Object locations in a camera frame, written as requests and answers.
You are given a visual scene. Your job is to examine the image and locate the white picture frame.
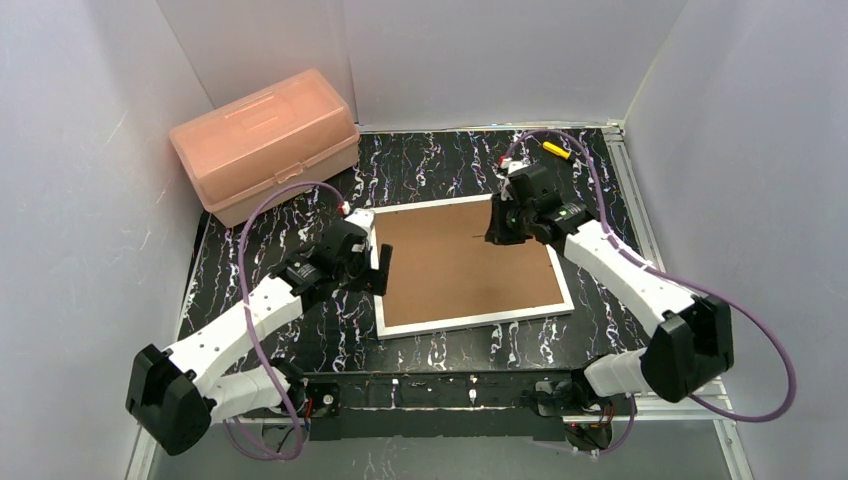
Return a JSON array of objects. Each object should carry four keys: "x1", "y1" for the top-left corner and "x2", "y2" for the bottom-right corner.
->
[{"x1": 371, "y1": 194, "x2": 575, "y2": 340}]

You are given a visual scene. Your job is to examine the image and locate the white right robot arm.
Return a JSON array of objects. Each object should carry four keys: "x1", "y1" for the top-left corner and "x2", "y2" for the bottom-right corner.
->
[{"x1": 485, "y1": 158, "x2": 734, "y2": 404}]

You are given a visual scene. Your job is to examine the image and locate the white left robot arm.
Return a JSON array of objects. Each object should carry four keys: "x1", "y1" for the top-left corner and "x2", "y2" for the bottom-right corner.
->
[{"x1": 125, "y1": 209, "x2": 392, "y2": 456}]

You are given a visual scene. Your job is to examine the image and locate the yellow screwdriver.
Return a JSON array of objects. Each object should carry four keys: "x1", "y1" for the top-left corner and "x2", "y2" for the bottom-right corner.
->
[{"x1": 542, "y1": 141, "x2": 574, "y2": 162}]

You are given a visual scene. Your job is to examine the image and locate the pink plastic storage box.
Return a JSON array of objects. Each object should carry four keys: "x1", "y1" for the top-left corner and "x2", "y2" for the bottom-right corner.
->
[{"x1": 169, "y1": 69, "x2": 360, "y2": 228}]

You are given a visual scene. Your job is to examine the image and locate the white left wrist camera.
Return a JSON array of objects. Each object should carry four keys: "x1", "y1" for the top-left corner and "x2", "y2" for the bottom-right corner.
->
[{"x1": 344, "y1": 208, "x2": 376, "y2": 253}]

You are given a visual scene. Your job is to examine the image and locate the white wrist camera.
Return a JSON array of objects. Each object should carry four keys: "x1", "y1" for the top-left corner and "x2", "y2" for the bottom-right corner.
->
[
  {"x1": 344, "y1": 208, "x2": 376, "y2": 253},
  {"x1": 498, "y1": 156, "x2": 531, "y2": 200}
]

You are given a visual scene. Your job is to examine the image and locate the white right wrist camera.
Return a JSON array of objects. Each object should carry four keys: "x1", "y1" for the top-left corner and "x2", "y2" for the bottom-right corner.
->
[{"x1": 498, "y1": 156, "x2": 531, "y2": 200}]

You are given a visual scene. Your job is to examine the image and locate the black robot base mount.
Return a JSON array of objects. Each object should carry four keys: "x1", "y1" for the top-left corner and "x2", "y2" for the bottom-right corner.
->
[{"x1": 302, "y1": 370, "x2": 633, "y2": 445}]

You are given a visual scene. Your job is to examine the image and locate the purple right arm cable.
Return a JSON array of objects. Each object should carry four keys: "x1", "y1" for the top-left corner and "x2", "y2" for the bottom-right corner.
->
[{"x1": 500, "y1": 129, "x2": 798, "y2": 458}]

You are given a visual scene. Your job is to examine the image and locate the aluminium rail frame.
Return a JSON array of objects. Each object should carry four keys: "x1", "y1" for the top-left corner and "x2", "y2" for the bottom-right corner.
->
[{"x1": 125, "y1": 152, "x2": 734, "y2": 455}]

